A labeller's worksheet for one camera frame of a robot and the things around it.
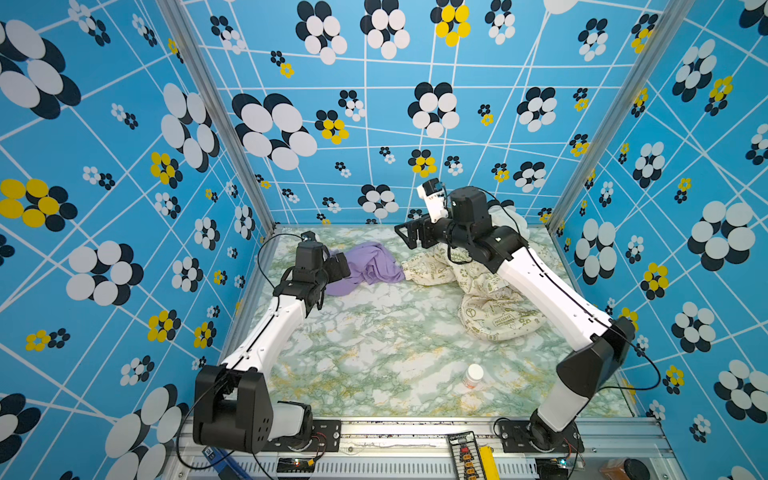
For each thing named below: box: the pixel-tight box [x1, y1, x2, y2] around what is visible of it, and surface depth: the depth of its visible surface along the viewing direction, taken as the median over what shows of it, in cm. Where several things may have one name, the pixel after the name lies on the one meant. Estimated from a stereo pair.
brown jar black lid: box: [599, 458, 651, 480], surface depth 63 cm
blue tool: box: [202, 446, 252, 480], surface depth 68 cm
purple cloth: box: [325, 242, 406, 297], surface depth 104 cm
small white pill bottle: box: [462, 363, 484, 389], surface depth 78 cm
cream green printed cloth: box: [402, 243, 547, 342], surface depth 95 cm
